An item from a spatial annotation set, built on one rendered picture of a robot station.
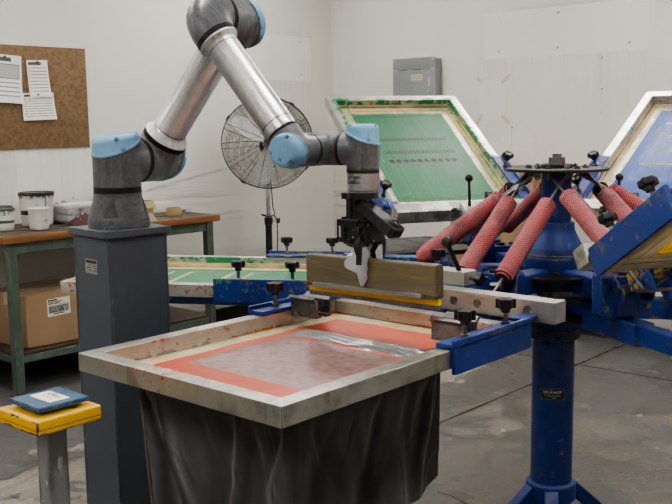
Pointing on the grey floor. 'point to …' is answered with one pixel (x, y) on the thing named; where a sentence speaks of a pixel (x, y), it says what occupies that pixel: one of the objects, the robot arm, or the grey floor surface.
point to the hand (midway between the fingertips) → (370, 279)
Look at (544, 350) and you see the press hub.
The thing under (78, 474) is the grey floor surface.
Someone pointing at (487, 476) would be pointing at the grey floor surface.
